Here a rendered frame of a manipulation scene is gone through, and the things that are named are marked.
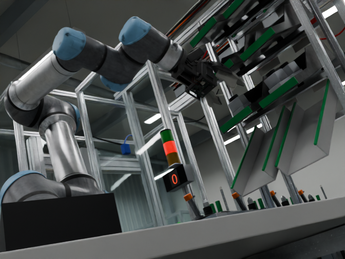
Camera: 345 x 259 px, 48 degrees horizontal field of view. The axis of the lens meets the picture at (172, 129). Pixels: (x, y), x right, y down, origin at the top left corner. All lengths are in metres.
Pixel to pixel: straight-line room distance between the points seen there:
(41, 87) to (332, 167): 11.22
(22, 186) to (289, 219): 0.60
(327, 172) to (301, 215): 11.49
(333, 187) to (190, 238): 11.58
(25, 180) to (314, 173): 11.42
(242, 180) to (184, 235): 0.73
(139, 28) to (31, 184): 0.44
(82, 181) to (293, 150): 0.56
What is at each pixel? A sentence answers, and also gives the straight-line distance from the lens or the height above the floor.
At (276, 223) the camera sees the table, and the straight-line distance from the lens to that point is 0.50.
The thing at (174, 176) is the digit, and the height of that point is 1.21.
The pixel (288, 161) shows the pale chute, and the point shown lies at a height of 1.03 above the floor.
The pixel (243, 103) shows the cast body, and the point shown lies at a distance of 1.13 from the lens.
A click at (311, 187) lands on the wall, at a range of 12.12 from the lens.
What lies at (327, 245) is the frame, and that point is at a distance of 0.82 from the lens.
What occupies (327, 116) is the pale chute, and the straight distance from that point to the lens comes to 1.05.
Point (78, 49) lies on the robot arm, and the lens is 0.94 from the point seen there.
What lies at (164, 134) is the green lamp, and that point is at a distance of 1.59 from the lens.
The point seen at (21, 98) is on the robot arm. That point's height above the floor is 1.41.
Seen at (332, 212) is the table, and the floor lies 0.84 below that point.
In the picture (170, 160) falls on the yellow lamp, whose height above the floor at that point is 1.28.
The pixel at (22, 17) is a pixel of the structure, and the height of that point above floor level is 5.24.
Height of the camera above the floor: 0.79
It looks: 23 degrees up
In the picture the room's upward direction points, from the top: 17 degrees counter-clockwise
